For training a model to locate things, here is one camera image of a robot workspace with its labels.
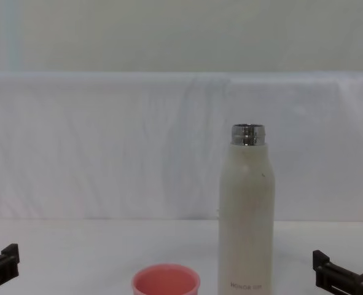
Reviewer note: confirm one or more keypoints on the pink plastic cup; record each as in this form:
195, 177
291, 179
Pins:
166, 281

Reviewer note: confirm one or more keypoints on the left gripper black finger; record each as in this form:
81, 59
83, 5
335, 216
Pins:
9, 261

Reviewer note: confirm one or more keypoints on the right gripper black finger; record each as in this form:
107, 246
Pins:
338, 276

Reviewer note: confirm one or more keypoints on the white curtain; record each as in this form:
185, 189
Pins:
107, 147

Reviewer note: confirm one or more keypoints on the white table cloth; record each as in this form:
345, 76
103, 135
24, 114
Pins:
92, 252

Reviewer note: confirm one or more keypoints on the cream vacuum bottle steel neck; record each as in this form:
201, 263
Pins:
247, 215

